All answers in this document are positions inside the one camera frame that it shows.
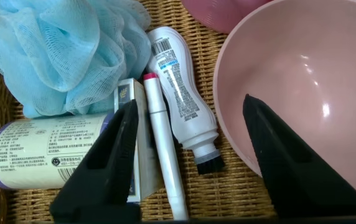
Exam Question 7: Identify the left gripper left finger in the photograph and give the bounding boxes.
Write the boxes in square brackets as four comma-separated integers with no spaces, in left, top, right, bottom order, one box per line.
[49,99,141,222]

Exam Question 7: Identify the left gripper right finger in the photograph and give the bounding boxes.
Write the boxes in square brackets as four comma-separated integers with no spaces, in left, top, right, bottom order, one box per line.
[242,94,356,218]

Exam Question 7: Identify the playing card box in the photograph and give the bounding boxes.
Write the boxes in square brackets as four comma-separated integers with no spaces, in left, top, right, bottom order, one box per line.
[114,77,165,203]

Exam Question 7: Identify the white marker pink ends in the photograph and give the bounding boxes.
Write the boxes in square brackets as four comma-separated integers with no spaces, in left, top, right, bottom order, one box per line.
[143,73,190,221]

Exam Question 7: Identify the purple lidded bag roll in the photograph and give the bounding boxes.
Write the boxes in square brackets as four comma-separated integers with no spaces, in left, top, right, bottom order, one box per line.
[0,112,115,190]

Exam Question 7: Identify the pink plastic bowl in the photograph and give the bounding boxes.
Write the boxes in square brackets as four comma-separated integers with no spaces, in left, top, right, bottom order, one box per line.
[212,0,356,202]

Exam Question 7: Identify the white bottle black cap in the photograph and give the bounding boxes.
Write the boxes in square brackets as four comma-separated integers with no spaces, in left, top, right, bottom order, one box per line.
[146,26,225,175]

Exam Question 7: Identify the blue mesh bath pouf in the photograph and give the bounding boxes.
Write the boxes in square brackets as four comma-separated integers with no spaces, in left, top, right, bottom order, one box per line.
[0,0,152,119]

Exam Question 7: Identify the pink plastic scoop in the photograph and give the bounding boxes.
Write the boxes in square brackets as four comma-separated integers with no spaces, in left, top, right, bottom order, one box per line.
[180,0,272,34]

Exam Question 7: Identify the wicker basket with handles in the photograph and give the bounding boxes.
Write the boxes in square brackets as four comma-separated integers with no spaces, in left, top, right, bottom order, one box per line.
[0,0,356,222]

